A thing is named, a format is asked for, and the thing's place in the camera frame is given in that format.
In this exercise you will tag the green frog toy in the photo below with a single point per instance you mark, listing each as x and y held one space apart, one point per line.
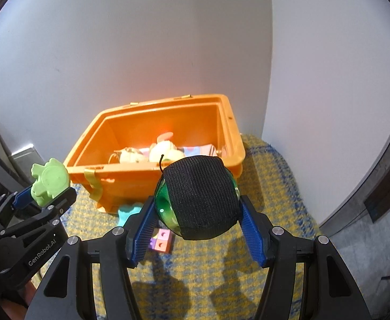
50 180

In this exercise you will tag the teal star plush toy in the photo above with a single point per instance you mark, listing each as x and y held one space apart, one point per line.
128 211

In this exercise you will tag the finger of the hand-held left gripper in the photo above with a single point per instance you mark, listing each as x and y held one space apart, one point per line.
21 198
61 203

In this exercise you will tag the purple pink cube block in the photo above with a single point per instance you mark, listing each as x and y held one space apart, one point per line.
163 241

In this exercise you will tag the yellow duck plush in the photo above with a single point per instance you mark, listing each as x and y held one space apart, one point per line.
163 151

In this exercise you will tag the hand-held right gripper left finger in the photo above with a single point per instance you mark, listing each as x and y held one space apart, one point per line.
138 233

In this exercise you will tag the black green ball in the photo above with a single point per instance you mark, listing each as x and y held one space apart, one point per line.
201 196

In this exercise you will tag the pastel striped cloth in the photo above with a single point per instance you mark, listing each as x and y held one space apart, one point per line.
200 150

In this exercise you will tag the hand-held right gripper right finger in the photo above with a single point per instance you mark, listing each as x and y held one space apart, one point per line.
253 236

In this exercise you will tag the orange plastic crate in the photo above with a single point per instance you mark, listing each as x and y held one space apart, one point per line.
195 123

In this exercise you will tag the yellow blue plaid blanket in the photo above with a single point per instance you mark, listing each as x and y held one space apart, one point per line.
281 206

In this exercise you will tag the olive plush toy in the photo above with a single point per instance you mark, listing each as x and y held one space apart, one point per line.
130 156

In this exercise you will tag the white wall panel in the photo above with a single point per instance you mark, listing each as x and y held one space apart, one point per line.
25 160

